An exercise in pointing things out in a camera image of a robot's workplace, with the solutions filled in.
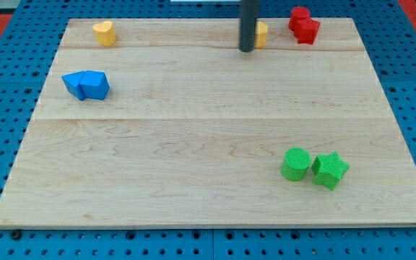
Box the red circle block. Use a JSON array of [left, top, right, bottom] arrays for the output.
[[288, 6, 311, 31]]

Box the green circle block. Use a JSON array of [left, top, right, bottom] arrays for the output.
[[280, 147, 311, 181]]

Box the yellow hexagon block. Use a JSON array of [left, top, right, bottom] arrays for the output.
[[254, 22, 269, 48]]

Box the wooden board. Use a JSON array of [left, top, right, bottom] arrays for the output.
[[0, 18, 416, 230]]

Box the blue pentagon block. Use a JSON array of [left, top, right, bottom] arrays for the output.
[[79, 71, 110, 100]]

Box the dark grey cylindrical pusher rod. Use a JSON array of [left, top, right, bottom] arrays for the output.
[[238, 0, 261, 53]]

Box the green star block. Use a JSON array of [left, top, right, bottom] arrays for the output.
[[311, 152, 350, 191]]

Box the red pentagon block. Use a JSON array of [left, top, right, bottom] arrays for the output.
[[294, 17, 321, 45]]

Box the yellow heart block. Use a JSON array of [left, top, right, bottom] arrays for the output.
[[92, 20, 117, 46]]

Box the blue triangle block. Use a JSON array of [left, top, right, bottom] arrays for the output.
[[61, 71, 85, 100]]

